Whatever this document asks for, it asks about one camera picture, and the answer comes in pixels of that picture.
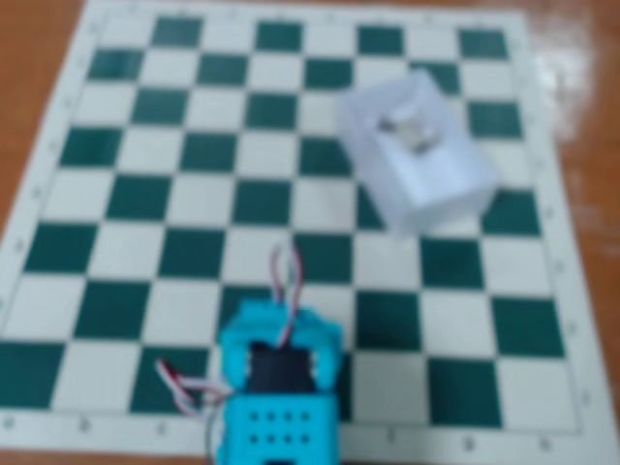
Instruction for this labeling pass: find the small grey toy horse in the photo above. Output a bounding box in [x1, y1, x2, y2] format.
[376, 108, 438, 154]

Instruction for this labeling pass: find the white open rectangular box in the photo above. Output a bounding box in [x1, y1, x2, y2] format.
[337, 69, 501, 239]

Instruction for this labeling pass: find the green and white chessboard mat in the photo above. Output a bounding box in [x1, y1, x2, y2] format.
[0, 0, 602, 460]

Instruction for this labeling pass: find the red white black servo cable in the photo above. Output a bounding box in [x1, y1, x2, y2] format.
[269, 241, 305, 348]
[155, 357, 233, 421]

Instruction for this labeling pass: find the thin black cable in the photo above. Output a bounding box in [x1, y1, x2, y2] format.
[201, 406, 227, 465]

